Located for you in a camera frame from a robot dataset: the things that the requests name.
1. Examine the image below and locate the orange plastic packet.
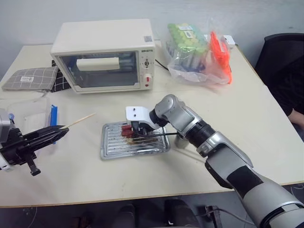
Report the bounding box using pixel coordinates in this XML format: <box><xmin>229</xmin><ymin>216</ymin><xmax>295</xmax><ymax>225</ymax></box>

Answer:
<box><xmin>209</xmin><ymin>30</ymin><xmax>233</xmax><ymax>85</ymax></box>

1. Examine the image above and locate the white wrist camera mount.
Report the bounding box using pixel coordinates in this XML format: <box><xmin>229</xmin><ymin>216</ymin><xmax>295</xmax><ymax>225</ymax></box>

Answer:
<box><xmin>0</xmin><ymin>153</ymin><xmax>11</xmax><ymax>172</ymax></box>
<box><xmin>125</xmin><ymin>106</ymin><xmax>165</xmax><ymax>131</ymax></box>

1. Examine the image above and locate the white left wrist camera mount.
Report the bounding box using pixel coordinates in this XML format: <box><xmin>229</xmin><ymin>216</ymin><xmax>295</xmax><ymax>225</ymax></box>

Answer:
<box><xmin>0</xmin><ymin>153</ymin><xmax>11</xmax><ymax>172</ymax></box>

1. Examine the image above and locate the metal table leg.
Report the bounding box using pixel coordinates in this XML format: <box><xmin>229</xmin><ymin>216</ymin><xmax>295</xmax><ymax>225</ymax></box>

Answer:
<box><xmin>205</xmin><ymin>205</ymin><xmax>223</xmax><ymax>228</ymax></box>

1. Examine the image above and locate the black mesh office chair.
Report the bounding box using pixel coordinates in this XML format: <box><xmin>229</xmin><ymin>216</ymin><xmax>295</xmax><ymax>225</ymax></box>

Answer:
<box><xmin>255</xmin><ymin>32</ymin><xmax>304</xmax><ymax>114</ymax></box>

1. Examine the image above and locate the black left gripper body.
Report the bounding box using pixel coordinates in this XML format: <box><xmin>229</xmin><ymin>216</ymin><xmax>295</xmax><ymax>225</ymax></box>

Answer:
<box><xmin>0</xmin><ymin>127</ymin><xmax>41</xmax><ymax>177</ymax></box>

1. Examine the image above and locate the ribbed metal tray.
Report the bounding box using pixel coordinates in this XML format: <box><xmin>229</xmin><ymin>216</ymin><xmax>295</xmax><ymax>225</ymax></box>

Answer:
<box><xmin>100</xmin><ymin>121</ymin><xmax>171</xmax><ymax>161</ymax></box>

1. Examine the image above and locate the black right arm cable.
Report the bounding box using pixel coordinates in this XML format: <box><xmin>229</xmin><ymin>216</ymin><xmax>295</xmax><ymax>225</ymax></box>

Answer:
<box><xmin>152</xmin><ymin>132</ymin><xmax>182</xmax><ymax>139</ymax></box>

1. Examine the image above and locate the green capped bottle pack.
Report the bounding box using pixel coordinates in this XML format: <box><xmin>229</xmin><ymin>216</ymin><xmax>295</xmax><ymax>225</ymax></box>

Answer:
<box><xmin>166</xmin><ymin>22</ymin><xmax>208</xmax><ymax>72</ymax></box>

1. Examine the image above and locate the blue container lid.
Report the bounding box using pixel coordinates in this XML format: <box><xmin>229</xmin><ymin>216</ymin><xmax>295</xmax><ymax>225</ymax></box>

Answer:
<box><xmin>49</xmin><ymin>104</ymin><xmax>59</xmax><ymax>145</ymax></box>

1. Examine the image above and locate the dark rounded shape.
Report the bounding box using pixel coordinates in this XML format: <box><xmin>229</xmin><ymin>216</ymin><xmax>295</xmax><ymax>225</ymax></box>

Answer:
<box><xmin>117</xmin><ymin>203</ymin><xmax>137</xmax><ymax>228</ymax></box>
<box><xmin>163</xmin><ymin>198</ymin><xmax>199</xmax><ymax>228</ymax></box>

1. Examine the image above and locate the cream toaster oven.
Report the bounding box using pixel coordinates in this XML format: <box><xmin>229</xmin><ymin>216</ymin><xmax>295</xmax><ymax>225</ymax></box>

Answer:
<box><xmin>49</xmin><ymin>19</ymin><xmax>156</xmax><ymax>94</ymax></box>

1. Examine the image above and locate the clear plastic bag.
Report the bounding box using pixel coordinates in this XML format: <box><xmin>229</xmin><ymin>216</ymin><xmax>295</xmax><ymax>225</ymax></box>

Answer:
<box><xmin>161</xmin><ymin>18</ymin><xmax>235</xmax><ymax>89</ymax></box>

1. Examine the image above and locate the clear plastic container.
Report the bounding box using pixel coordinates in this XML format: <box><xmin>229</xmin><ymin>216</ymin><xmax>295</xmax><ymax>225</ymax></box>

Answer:
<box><xmin>6</xmin><ymin>96</ymin><xmax>52</xmax><ymax>134</ymax></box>

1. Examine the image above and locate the white power adapter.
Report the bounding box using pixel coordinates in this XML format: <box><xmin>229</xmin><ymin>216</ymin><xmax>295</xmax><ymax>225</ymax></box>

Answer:
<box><xmin>223</xmin><ymin>35</ymin><xmax>237</xmax><ymax>46</ymax></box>

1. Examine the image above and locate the grey checked pouch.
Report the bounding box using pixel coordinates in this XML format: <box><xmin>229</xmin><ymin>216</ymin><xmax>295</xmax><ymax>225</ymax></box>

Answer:
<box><xmin>1</xmin><ymin>66</ymin><xmax>59</xmax><ymax>92</ymax></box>

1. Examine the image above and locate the person in dark clothes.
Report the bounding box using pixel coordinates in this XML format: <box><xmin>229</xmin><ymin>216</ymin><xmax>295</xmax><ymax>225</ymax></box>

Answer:
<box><xmin>270</xmin><ymin>70</ymin><xmax>304</xmax><ymax>143</ymax></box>

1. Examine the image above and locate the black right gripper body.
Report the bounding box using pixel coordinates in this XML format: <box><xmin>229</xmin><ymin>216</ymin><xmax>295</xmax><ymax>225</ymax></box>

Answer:
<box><xmin>129</xmin><ymin>120</ymin><xmax>155</xmax><ymax>136</ymax></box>

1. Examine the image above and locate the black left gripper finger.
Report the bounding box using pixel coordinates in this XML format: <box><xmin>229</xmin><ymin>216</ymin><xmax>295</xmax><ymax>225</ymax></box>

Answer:
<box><xmin>24</xmin><ymin>130</ymin><xmax>70</xmax><ymax>151</ymax></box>
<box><xmin>22</xmin><ymin>124</ymin><xmax>71</xmax><ymax>141</ymax></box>

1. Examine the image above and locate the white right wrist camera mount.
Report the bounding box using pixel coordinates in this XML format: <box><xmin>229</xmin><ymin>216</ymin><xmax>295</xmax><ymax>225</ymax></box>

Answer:
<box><xmin>125</xmin><ymin>106</ymin><xmax>165</xmax><ymax>131</ymax></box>

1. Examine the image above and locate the black checked pouch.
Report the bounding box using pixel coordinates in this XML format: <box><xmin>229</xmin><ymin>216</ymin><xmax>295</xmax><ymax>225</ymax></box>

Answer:
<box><xmin>50</xmin><ymin>59</ymin><xmax>72</xmax><ymax>94</ymax></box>

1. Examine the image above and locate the wooden skewer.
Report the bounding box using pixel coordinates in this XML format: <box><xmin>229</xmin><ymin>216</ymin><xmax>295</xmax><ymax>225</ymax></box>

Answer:
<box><xmin>64</xmin><ymin>113</ymin><xmax>96</xmax><ymax>129</ymax></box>
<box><xmin>124</xmin><ymin>138</ymin><xmax>158</xmax><ymax>143</ymax></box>

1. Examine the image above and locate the grey floor cable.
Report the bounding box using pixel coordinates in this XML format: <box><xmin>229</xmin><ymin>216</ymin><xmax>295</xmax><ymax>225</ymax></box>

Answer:
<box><xmin>209</xmin><ymin>207</ymin><xmax>256</xmax><ymax>225</ymax></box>

